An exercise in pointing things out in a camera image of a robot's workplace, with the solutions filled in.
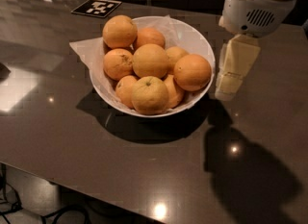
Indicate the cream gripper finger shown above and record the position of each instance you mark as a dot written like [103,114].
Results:
[236,59]

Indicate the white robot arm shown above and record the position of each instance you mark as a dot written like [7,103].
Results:
[247,21]

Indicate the white bowl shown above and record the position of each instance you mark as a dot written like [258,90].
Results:
[191,98]

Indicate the front right hidden orange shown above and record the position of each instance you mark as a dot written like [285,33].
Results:
[176,94]

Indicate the small front left orange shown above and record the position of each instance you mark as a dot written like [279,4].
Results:
[123,90]

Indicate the partly hidden back orange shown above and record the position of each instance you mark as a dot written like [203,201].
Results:
[174,53]

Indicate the black white marker tag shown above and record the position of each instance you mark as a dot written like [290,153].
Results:
[96,8]

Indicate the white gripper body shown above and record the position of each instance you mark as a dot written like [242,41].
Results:
[253,12]

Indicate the front yellowish orange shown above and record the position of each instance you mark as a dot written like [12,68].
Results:
[150,96]

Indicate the white paper liner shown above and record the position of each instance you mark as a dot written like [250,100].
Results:
[86,50]

